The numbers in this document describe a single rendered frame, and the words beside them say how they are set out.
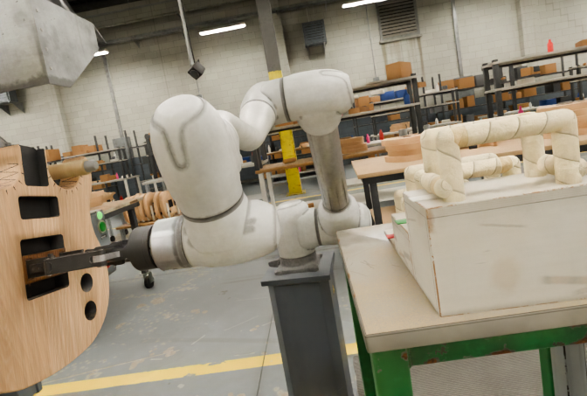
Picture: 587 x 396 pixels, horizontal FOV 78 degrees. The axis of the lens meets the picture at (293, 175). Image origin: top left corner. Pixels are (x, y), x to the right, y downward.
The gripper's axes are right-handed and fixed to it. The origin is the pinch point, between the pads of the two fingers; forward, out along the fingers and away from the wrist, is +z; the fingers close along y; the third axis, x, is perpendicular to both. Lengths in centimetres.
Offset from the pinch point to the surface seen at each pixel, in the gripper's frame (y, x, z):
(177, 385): 139, -86, 46
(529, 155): 2, 5, -85
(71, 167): 7.8, 17.8, -1.0
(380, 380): -3, -26, -53
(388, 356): -4, -22, -55
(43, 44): -8.7, 34.6, -10.5
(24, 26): -9.9, 37.2, -8.7
